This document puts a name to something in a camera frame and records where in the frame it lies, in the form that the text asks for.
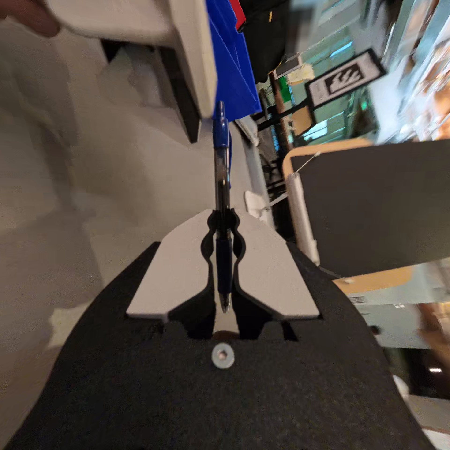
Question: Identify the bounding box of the tan wooden panel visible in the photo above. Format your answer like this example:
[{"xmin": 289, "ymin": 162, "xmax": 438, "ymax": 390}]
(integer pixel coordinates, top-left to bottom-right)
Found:
[{"xmin": 291, "ymin": 106, "xmax": 314, "ymax": 137}]

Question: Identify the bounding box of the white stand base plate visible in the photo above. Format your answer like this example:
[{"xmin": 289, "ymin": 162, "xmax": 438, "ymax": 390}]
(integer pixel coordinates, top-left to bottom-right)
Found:
[{"xmin": 244, "ymin": 190, "xmax": 275, "ymax": 225}]

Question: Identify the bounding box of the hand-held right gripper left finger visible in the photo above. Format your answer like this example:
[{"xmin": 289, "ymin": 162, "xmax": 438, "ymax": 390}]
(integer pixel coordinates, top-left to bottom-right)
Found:
[{"xmin": 126, "ymin": 209, "xmax": 216, "ymax": 323}]

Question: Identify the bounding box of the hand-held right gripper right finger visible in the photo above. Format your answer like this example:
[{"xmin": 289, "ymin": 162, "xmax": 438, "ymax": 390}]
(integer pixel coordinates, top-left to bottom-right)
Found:
[{"xmin": 230, "ymin": 208, "xmax": 320, "ymax": 321}]

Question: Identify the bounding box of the white mounting bar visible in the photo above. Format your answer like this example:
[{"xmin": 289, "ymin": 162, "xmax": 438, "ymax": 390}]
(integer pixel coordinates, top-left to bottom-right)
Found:
[{"xmin": 286, "ymin": 173, "xmax": 321, "ymax": 266}]

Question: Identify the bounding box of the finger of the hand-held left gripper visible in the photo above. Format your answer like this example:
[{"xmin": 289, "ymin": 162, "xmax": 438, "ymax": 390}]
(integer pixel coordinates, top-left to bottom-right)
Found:
[{"xmin": 159, "ymin": 0, "xmax": 218, "ymax": 143}]

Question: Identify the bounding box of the black bag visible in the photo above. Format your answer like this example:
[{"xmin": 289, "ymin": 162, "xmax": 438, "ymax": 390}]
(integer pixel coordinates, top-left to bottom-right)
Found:
[{"xmin": 241, "ymin": 0, "xmax": 292, "ymax": 84}]

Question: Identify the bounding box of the person's left hand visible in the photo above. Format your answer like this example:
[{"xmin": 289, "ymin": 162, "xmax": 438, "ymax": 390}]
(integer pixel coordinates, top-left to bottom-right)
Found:
[{"xmin": 0, "ymin": 0, "xmax": 61, "ymax": 38}]

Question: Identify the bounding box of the blue pen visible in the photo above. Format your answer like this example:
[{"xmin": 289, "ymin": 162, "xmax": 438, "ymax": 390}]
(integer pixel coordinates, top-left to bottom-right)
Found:
[{"xmin": 212, "ymin": 101, "xmax": 233, "ymax": 314}]

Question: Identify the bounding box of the blue storage bin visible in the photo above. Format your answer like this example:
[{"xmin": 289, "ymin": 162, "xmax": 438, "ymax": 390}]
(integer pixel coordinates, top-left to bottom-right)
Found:
[{"xmin": 205, "ymin": 0, "xmax": 263, "ymax": 120}]

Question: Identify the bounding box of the framed marker sign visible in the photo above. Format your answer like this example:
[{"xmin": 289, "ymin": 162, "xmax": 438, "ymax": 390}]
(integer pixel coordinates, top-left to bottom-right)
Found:
[{"xmin": 305, "ymin": 49, "xmax": 387, "ymax": 109}]

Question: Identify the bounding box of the white folded sheet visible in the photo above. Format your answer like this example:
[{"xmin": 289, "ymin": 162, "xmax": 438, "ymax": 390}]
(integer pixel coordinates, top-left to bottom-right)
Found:
[{"xmin": 235, "ymin": 114, "xmax": 260, "ymax": 146}]

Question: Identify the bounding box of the red storage bin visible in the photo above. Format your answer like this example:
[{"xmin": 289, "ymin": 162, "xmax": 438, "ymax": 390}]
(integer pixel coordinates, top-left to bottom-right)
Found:
[{"xmin": 229, "ymin": 0, "xmax": 247, "ymax": 31}]

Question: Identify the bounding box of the small white display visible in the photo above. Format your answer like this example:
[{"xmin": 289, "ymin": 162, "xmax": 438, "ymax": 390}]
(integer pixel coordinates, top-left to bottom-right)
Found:
[{"xmin": 274, "ymin": 53, "xmax": 304, "ymax": 79}]

